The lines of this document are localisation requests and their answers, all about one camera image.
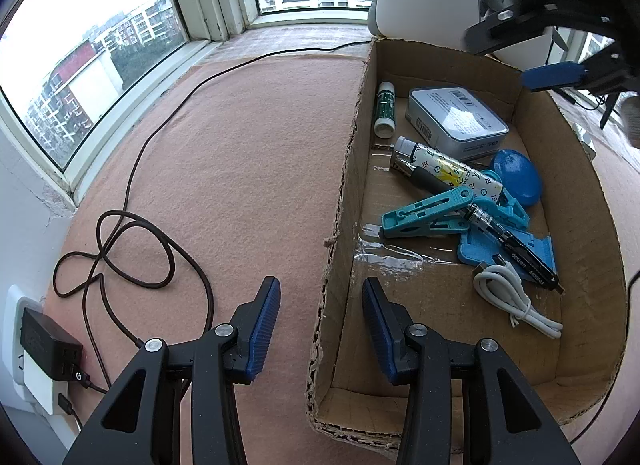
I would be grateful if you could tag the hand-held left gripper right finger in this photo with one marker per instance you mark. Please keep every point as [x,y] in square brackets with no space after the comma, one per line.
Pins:
[382,330]

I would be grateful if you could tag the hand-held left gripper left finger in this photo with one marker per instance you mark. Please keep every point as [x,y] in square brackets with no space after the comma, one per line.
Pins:
[262,330]

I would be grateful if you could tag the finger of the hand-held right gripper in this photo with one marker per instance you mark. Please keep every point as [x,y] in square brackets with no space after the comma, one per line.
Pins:
[555,76]
[505,30]

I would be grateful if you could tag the cardboard box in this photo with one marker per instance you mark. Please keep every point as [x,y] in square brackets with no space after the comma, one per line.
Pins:
[450,345]

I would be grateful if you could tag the blue round case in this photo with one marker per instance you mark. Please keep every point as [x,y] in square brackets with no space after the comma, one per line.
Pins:
[517,175]

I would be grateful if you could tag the white square box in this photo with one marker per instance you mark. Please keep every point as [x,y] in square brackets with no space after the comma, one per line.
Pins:
[455,125]

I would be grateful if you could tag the teal clothespin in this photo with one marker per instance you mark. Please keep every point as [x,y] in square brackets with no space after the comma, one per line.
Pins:
[425,212]

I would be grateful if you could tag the blue phone stand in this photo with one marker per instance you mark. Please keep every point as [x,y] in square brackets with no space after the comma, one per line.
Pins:
[480,250]

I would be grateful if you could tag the patterned white lighter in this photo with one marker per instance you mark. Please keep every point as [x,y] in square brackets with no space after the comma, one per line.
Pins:
[460,170]

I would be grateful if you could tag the green white lip balm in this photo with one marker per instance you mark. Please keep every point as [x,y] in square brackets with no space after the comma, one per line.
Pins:
[385,110]

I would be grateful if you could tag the black pen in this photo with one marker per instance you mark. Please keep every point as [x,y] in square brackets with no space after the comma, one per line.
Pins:
[525,260]

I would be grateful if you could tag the black tripod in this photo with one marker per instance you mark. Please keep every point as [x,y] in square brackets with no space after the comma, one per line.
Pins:
[610,112]

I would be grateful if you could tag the white plug adapter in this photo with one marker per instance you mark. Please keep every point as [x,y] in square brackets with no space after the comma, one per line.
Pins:
[585,142]

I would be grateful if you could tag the checkered cloth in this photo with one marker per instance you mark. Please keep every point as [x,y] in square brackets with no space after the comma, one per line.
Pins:
[300,37]

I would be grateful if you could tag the black power adapter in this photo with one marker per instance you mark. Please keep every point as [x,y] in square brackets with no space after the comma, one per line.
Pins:
[50,345]

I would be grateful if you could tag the white wall socket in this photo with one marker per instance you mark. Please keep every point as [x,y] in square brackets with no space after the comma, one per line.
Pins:
[35,385]

